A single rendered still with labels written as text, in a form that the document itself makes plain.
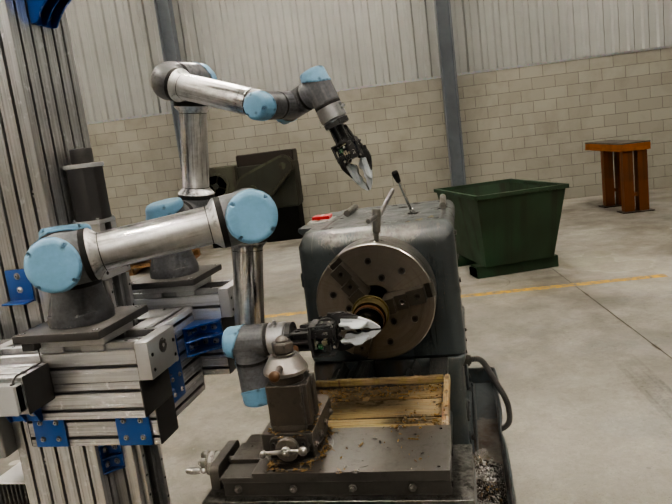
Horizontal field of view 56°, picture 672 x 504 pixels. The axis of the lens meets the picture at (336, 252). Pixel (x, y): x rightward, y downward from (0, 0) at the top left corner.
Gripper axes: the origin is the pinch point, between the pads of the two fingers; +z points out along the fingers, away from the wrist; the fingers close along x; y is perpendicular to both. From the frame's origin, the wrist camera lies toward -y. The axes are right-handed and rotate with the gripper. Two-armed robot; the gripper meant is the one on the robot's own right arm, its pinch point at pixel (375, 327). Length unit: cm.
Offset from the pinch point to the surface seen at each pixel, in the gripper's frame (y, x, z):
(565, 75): -1069, 94, 212
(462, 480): 38.4, -15.4, 17.7
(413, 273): -22.6, 6.6, 7.8
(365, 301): -10.6, 3.5, -3.4
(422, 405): -0.9, -19.7, 8.3
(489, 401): -79, -55, 24
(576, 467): -129, -110, 58
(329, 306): -22.5, -0.2, -15.3
